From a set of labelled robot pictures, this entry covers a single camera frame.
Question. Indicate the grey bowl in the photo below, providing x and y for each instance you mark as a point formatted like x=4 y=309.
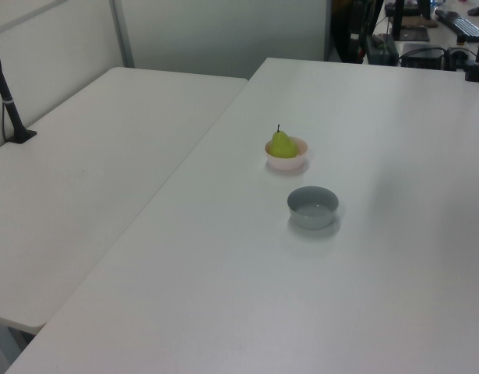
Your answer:
x=313 y=220

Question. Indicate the black monitor stand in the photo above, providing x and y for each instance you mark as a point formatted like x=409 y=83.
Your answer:
x=399 y=15

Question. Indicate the white side table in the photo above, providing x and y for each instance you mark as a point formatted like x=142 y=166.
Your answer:
x=87 y=175

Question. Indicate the dark device with green part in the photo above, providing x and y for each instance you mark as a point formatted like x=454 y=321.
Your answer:
x=381 y=48

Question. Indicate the black pole with white band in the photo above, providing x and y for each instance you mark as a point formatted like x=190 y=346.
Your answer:
x=9 y=109

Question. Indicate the black computer mouse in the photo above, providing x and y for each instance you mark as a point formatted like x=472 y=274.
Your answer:
x=476 y=11

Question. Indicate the black electronics box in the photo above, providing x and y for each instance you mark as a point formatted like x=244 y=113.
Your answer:
x=422 y=56

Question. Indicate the grey metal partition post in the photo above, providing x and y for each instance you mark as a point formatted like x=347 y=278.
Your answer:
x=122 y=35

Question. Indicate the green pear with brown stem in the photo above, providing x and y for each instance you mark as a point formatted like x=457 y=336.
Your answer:
x=282 y=146

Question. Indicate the black computer keyboard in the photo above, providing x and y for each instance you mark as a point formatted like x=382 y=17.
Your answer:
x=459 y=22

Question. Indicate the pink bowl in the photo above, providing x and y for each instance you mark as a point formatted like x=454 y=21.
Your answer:
x=287 y=164

